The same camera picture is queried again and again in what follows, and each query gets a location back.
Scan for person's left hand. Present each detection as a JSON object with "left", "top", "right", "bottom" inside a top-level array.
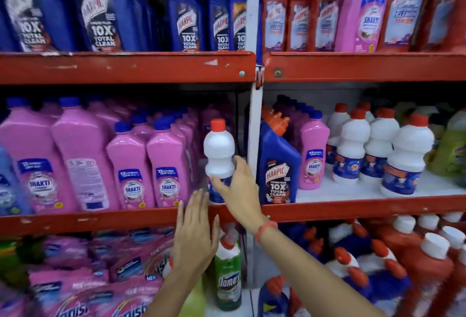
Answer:
[{"left": 173, "top": 189, "right": 221, "bottom": 278}]

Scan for person's right hand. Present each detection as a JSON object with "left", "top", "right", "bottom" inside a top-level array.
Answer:
[{"left": 210, "top": 155, "right": 272, "bottom": 236}]

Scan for person's left forearm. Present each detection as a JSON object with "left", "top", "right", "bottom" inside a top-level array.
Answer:
[{"left": 143, "top": 267, "right": 206, "bottom": 317}]

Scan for person's right forearm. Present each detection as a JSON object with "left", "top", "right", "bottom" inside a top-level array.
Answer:
[{"left": 255, "top": 224, "right": 387, "bottom": 317}]

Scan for dark green cleaner bottle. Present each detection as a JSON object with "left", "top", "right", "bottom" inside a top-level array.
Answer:
[{"left": 213, "top": 235, "right": 242, "bottom": 311}]

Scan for blue cleaner bottle orange cap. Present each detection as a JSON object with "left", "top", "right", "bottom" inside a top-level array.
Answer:
[{"left": 257, "top": 106, "right": 302, "bottom": 205}]

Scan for yellow-green bottle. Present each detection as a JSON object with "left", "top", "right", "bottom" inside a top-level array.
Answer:
[{"left": 178, "top": 276, "right": 207, "bottom": 317}]

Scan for red metal shelf beam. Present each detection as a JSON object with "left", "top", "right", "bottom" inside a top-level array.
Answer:
[
  {"left": 0, "top": 204, "right": 237, "bottom": 238},
  {"left": 262, "top": 52, "right": 466, "bottom": 83},
  {"left": 261, "top": 194, "right": 466, "bottom": 223},
  {"left": 0, "top": 50, "right": 257, "bottom": 86}
]

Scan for pink bottle blue cap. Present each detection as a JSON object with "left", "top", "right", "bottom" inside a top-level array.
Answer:
[{"left": 299, "top": 109, "right": 331, "bottom": 191}]

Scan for group of dark purple bottles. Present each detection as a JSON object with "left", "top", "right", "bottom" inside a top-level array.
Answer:
[{"left": 271, "top": 94, "right": 314, "bottom": 146}]

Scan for pile of pink refill pouches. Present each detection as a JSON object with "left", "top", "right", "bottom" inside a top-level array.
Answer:
[{"left": 0, "top": 226, "right": 176, "bottom": 317}]

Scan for group of pink blue-capped bottles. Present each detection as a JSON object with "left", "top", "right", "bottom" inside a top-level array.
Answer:
[{"left": 0, "top": 95, "right": 237, "bottom": 215}]

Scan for pile of blue orange-capped bottles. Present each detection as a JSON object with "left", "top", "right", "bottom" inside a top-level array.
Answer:
[{"left": 257, "top": 220, "right": 414, "bottom": 317}]

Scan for light blue cleaner bottle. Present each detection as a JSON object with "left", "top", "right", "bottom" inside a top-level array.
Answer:
[{"left": 0, "top": 145, "right": 31, "bottom": 216}]

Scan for green refill pouch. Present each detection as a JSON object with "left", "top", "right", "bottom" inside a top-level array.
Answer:
[{"left": 0, "top": 240, "right": 26, "bottom": 282}]

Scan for row of blue cleaner bottles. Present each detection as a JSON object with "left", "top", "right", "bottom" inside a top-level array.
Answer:
[{"left": 0, "top": 0, "right": 249, "bottom": 53}]

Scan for group of red white-capped bottles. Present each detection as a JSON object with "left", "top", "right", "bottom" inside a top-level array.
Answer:
[{"left": 364, "top": 212, "right": 466, "bottom": 317}]

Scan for large pink cleaner bottle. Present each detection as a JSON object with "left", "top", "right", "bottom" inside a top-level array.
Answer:
[{"left": 334, "top": 0, "right": 396, "bottom": 53}]

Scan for pink wrist bracelet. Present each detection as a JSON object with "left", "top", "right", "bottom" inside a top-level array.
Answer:
[{"left": 254, "top": 220, "right": 279, "bottom": 244}]

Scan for white shelf upright post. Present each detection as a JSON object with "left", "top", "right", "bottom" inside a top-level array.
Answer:
[{"left": 244, "top": 0, "right": 264, "bottom": 289}]

